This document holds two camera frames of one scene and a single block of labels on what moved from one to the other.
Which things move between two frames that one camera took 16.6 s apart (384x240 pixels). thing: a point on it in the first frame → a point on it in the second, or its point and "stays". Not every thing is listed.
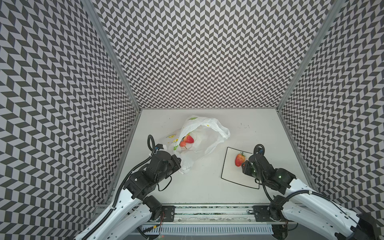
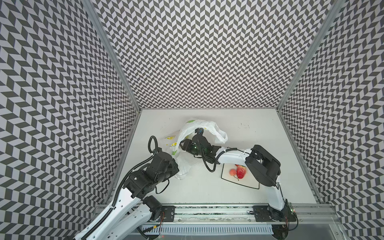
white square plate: (231, 172) stays
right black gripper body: (249, 167) → (189, 144)
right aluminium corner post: (334, 9) stays
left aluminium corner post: (95, 15) stays
